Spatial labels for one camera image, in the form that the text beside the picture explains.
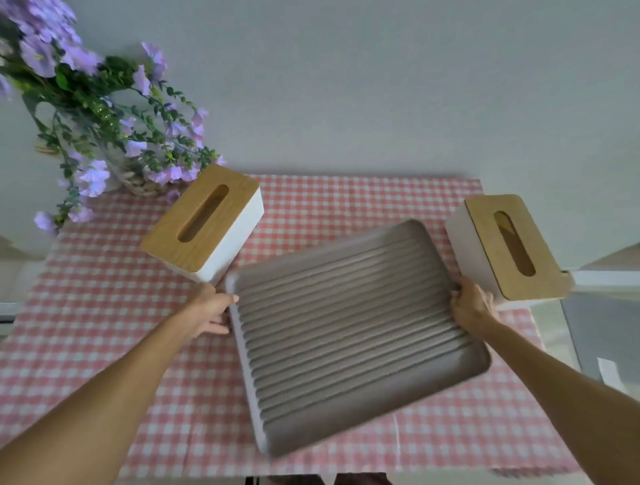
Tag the person's right forearm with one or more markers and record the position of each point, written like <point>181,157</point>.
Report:
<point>570,399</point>

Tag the white tissue box wooden lid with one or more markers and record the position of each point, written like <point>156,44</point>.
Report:
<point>510,247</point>
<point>202,222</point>

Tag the person's right thumb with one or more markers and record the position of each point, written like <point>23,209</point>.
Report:
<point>462,291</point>

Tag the woven basket vase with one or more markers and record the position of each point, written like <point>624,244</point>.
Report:
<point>132,182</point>

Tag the person's left hand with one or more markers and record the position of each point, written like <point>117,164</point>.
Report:
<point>209,309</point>

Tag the person's left forearm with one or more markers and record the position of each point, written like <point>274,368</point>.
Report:
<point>95,405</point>

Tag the person's right hand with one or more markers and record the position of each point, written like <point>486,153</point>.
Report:
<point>474,310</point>

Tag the person's left thumb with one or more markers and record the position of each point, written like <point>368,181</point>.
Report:
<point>227,300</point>

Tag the purple flower bouquet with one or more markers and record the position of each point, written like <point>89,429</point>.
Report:
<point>90,100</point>

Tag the grey ribbed tray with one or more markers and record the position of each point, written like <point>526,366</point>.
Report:
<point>350,339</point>

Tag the pink checked tablecloth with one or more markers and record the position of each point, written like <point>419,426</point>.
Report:
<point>125,300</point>

